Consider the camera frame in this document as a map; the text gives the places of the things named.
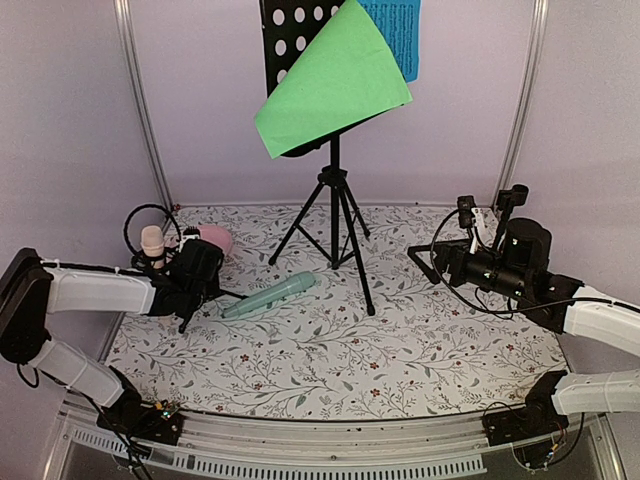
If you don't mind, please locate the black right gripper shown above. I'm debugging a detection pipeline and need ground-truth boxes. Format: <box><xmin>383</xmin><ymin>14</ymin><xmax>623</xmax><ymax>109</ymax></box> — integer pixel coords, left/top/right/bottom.
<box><xmin>407</xmin><ymin>239</ymin><xmax>529</xmax><ymax>302</ymax></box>

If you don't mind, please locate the black small tripod mic stand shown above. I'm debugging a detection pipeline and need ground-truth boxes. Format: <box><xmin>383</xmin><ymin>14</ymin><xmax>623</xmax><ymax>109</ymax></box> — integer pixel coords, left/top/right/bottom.
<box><xmin>123</xmin><ymin>203</ymin><xmax>246</xmax><ymax>334</ymax></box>

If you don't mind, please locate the beige toy microphone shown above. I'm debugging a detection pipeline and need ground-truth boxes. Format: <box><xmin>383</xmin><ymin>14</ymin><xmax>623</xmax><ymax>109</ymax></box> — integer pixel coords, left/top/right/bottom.
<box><xmin>140</xmin><ymin>225</ymin><xmax>165</xmax><ymax>269</ymax></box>

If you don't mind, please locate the black round-base mic stand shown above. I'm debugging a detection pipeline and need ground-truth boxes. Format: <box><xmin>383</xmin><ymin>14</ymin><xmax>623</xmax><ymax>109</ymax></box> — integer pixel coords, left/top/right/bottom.
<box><xmin>492</xmin><ymin>184</ymin><xmax>529</xmax><ymax>250</ymax></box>

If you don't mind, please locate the mint green toy microphone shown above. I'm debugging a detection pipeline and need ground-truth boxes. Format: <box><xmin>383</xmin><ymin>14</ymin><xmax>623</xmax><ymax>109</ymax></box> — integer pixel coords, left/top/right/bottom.
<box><xmin>222</xmin><ymin>271</ymin><xmax>316</xmax><ymax>318</ymax></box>

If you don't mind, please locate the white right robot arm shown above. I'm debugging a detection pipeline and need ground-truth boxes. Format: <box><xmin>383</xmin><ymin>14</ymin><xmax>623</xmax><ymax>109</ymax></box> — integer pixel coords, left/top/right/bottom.
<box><xmin>407</xmin><ymin>214</ymin><xmax>639</xmax><ymax>436</ymax></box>

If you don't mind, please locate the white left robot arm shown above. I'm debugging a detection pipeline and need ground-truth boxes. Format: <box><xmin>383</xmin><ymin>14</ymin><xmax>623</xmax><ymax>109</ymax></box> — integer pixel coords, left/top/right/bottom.
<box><xmin>1</xmin><ymin>239</ymin><xmax>224</xmax><ymax>434</ymax></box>

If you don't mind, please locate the pink round pad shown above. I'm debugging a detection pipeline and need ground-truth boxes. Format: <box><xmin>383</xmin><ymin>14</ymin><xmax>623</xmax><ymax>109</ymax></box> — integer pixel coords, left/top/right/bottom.
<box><xmin>165</xmin><ymin>224</ymin><xmax>233</xmax><ymax>256</ymax></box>

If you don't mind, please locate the floral patterned table mat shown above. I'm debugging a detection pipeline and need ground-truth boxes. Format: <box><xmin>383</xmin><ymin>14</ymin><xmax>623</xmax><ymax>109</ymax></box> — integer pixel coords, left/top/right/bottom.
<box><xmin>106</xmin><ymin>206</ymin><xmax>566</xmax><ymax>420</ymax></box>

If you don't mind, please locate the green paper sheet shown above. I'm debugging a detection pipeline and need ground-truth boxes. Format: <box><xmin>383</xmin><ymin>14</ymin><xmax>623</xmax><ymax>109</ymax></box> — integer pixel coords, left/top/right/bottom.
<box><xmin>255</xmin><ymin>1</ymin><xmax>412</xmax><ymax>158</ymax></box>

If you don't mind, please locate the blue printed paper sheet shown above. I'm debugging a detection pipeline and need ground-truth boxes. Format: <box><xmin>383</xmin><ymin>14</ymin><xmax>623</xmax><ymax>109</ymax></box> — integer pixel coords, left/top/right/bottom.
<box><xmin>360</xmin><ymin>0</ymin><xmax>422</xmax><ymax>83</ymax></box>

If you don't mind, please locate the black tripod music stand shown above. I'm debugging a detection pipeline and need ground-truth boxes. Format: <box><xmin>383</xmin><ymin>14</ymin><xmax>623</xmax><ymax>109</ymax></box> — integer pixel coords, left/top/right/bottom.
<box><xmin>258</xmin><ymin>0</ymin><xmax>414</xmax><ymax>317</ymax></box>

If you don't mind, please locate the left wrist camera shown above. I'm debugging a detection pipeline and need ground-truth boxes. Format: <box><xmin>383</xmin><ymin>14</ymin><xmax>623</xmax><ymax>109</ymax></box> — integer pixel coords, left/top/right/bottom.
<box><xmin>180</xmin><ymin>227</ymin><xmax>201</xmax><ymax>245</ymax></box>

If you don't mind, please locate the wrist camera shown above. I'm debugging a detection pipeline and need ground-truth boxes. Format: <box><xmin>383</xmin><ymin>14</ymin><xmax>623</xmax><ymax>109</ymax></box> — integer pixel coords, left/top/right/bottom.
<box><xmin>180</xmin><ymin>227</ymin><xmax>201</xmax><ymax>245</ymax></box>
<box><xmin>457</xmin><ymin>195</ymin><xmax>492</xmax><ymax>254</ymax></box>

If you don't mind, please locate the black right cable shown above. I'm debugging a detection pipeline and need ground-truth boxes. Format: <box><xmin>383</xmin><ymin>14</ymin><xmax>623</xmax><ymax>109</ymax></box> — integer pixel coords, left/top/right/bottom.
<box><xmin>429</xmin><ymin>207</ymin><xmax>616</xmax><ymax>316</ymax></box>

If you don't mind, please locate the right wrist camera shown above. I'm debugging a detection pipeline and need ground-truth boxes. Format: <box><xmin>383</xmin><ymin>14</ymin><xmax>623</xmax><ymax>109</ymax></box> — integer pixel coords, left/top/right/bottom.
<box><xmin>457</xmin><ymin>195</ymin><xmax>492</xmax><ymax>254</ymax></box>

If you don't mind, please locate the right metal frame post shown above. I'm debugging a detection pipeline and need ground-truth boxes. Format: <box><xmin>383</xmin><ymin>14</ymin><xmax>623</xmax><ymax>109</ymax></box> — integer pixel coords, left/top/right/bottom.
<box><xmin>492</xmin><ymin>0</ymin><xmax>549</xmax><ymax>209</ymax></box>

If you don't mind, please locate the metal frame post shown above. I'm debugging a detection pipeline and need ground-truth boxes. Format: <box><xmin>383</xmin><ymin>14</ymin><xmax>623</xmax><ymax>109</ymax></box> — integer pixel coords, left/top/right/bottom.
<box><xmin>113</xmin><ymin>0</ymin><xmax>173</xmax><ymax>207</ymax></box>
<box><xmin>492</xmin><ymin>0</ymin><xmax>549</xmax><ymax>209</ymax></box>

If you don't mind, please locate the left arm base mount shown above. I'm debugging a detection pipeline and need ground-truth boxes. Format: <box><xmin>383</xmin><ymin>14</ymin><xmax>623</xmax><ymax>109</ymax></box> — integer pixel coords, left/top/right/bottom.
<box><xmin>97</xmin><ymin>367</ymin><xmax>185</xmax><ymax>458</ymax></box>

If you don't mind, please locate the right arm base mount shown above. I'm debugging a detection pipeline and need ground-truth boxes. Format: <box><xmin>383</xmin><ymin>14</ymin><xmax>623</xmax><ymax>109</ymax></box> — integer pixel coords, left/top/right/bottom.
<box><xmin>481</xmin><ymin>370</ymin><xmax>585</xmax><ymax>473</ymax></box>

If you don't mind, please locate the front metal rail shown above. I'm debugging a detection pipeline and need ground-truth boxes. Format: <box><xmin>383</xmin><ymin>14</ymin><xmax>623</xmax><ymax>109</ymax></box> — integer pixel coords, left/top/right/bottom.
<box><xmin>43</xmin><ymin>400</ymin><xmax>630</xmax><ymax>479</ymax></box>

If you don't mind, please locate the left metal frame post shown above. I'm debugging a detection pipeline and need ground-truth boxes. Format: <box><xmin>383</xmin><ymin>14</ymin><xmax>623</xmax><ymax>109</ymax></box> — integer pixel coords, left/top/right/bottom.
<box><xmin>113</xmin><ymin>0</ymin><xmax>173</xmax><ymax>207</ymax></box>

